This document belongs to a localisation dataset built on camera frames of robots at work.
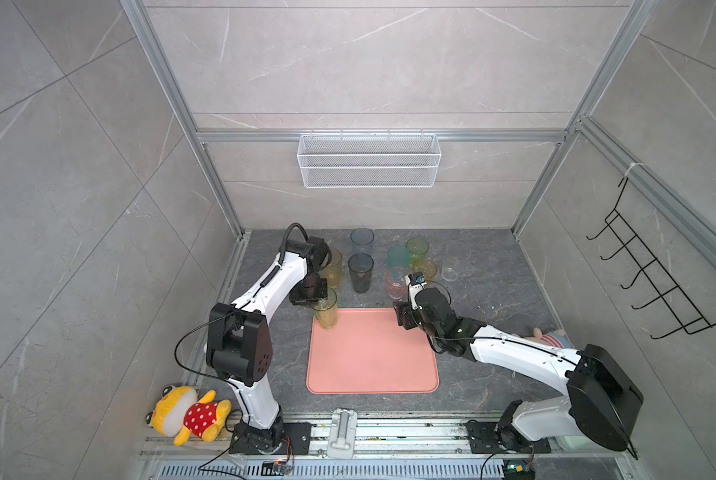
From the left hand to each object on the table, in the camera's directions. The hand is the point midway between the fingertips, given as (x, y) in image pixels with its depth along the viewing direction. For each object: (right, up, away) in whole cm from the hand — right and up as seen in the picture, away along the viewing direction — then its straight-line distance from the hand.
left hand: (313, 297), depth 87 cm
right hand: (+26, 0, -1) cm, 26 cm away
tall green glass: (+4, -3, -6) cm, 8 cm away
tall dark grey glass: (+14, +9, +6) cm, 18 cm away
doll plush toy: (+70, -12, -3) cm, 71 cm away
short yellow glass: (+36, +8, +12) cm, 39 cm away
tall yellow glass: (+5, +6, +12) cm, 14 cm away
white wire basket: (+17, +46, +16) cm, 52 cm away
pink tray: (+17, -17, +1) cm, 24 cm away
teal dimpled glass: (+27, +12, +17) cm, 34 cm away
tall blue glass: (+14, +17, +11) cm, 25 cm away
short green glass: (+34, +15, +20) cm, 42 cm away
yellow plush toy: (-30, -26, -15) cm, 42 cm away
